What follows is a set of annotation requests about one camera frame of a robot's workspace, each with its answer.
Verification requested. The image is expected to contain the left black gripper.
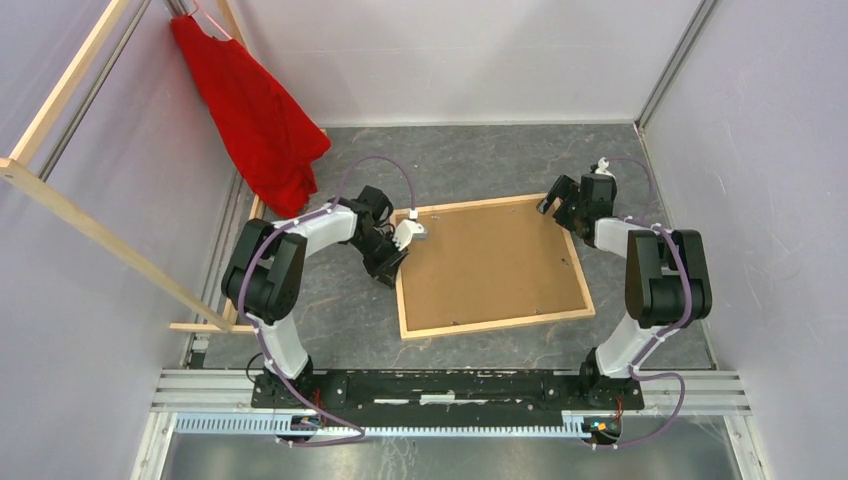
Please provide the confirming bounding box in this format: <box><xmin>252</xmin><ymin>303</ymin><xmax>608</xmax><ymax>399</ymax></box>
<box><xmin>348</xmin><ymin>230</ymin><xmax>411</xmax><ymax>291</ymax></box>

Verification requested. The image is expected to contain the wooden picture frame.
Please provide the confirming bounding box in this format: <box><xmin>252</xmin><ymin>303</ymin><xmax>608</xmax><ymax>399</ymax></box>
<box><xmin>390</xmin><ymin>192</ymin><xmax>598</xmax><ymax>342</ymax></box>

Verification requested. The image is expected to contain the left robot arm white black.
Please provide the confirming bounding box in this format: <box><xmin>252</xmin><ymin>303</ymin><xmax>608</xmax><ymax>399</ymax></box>
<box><xmin>221</xmin><ymin>186</ymin><xmax>408</xmax><ymax>408</ymax></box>

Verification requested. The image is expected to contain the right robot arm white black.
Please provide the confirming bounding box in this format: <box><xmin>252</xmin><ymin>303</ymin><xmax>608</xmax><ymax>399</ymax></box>
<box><xmin>537</xmin><ymin>173</ymin><xmax>713</xmax><ymax>408</ymax></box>

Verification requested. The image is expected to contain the red hanging shirt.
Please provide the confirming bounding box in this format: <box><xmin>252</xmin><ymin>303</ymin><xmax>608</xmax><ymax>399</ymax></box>
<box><xmin>170</xmin><ymin>16</ymin><xmax>331</xmax><ymax>218</ymax></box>

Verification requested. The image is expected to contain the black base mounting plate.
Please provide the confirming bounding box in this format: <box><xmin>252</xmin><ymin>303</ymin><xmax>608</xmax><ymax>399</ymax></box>
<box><xmin>251</xmin><ymin>369</ymin><xmax>645</xmax><ymax>427</ymax></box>

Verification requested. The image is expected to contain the wooden clothes rack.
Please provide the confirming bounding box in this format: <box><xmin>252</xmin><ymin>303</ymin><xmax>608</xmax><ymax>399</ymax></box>
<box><xmin>1</xmin><ymin>1</ymin><xmax>242</xmax><ymax>327</ymax></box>

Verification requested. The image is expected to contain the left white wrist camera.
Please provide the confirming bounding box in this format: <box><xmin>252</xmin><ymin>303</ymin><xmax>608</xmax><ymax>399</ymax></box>
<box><xmin>392</xmin><ymin>208</ymin><xmax>428</xmax><ymax>251</ymax></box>

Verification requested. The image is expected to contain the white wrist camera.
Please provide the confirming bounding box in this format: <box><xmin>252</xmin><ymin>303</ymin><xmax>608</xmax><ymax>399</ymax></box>
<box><xmin>592</xmin><ymin>157</ymin><xmax>615</xmax><ymax>177</ymax></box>
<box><xmin>392</xmin><ymin>208</ymin><xmax>428</xmax><ymax>251</ymax></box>

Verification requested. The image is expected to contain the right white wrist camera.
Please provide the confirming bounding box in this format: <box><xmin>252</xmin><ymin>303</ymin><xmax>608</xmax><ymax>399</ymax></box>
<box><xmin>592</xmin><ymin>157</ymin><xmax>615</xmax><ymax>177</ymax></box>

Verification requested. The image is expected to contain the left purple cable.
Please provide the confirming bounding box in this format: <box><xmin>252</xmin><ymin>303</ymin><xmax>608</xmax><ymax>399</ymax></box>
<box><xmin>237</xmin><ymin>155</ymin><xmax>419</xmax><ymax>449</ymax></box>

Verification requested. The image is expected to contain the purple cable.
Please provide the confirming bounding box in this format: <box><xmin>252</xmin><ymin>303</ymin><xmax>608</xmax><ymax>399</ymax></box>
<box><xmin>602</xmin><ymin>156</ymin><xmax>696</xmax><ymax>452</ymax></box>
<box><xmin>237</xmin><ymin>155</ymin><xmax>419</xmax><ymax>449</ymax></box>

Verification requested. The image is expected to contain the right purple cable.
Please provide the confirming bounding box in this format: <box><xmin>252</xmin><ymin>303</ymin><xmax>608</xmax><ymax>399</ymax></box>
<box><xmin>602</xmin><ymin>156</ymin><xmax>696</xmax><ymax>452</ymax></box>

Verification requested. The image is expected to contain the aluminium rail base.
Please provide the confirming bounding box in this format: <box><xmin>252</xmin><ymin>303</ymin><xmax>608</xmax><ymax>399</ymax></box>
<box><xmin>132</xmin><ymin>369</ymin><xmax>769</xmax><ymax>479</ymax></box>

